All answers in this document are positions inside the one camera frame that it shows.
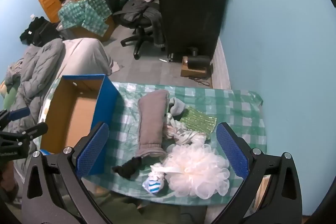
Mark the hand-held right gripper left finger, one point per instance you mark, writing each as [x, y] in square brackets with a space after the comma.
[94, 148]

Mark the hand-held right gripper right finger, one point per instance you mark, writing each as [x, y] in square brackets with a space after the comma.
[233, 150]

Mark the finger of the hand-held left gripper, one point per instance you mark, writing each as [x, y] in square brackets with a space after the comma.
[19, 112]
[32, 131]

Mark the black sock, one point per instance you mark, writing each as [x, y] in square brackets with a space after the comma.
[128, 167]

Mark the pale pink bath loofah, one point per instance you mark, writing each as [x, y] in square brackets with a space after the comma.
[197, 171]

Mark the blue cardboard box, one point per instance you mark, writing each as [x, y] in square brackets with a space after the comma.
[107, 98]

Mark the clear plastic bag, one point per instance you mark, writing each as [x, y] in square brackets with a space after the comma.
[183, 134]

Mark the long taupe sock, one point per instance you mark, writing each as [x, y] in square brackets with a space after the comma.
[152, 121]

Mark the blue white striped sock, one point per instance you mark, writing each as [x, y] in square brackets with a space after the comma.
[155, 184]

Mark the green plush toy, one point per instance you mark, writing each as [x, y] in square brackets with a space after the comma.
[9, 95]

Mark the green checkered tablecloth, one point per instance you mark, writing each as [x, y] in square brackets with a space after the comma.
[231, 106]

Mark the green sequin cloth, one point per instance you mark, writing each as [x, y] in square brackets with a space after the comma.
[197, 121]

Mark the grey quilted duvet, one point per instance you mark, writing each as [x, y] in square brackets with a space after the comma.
[39, 64]

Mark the grey sock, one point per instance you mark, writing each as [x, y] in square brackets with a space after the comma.
[177, 103]

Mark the pile of black clothes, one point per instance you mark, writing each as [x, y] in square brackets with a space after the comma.
[39, 29]

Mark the white duvet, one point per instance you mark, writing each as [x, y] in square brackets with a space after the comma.
[84, 56]

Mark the small wooden box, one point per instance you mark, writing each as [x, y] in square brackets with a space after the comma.
[191, 72]

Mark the black hair dryer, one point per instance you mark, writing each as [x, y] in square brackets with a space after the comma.
[199, 61]

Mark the green checkered cover cloth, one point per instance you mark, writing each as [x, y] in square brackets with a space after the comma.
[86, 14]

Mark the large brown cardboard box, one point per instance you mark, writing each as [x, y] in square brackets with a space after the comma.
[110, 27]

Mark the black office chair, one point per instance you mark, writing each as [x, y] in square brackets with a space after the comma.
[139, 29]

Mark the dark grey jacket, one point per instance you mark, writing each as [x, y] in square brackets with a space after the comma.
[143, 12]

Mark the tall black cabinet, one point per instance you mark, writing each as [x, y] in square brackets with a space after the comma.
[189, 3]

